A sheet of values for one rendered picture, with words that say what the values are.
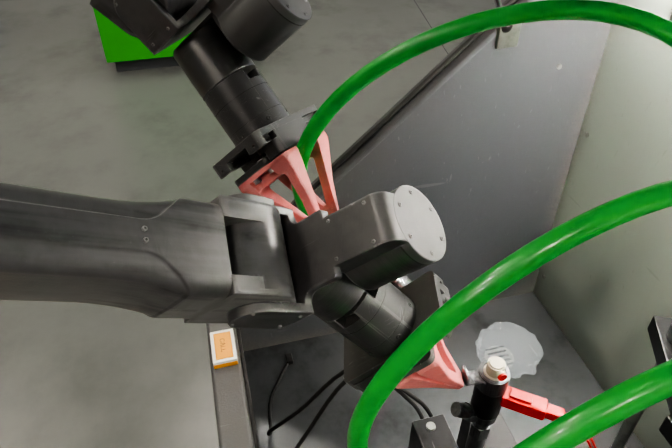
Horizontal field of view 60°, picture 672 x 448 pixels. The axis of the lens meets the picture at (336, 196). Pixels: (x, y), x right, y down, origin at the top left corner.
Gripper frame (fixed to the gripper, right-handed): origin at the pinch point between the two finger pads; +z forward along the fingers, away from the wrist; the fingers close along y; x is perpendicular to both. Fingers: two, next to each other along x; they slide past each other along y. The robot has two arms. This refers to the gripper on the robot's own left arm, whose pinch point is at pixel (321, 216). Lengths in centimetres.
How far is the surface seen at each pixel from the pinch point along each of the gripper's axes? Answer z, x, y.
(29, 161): -91, 221, 123
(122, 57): -132, 218, 211
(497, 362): 19.6, -5.8, 1.5
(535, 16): -3.6, -24.4, 1.2
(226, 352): 8.1, 28.0, 4.2
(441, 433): 26.9, 7.4, 5.1
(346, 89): -7.5, -10.5, -1.7
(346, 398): 24.6, 27.4, 16.1
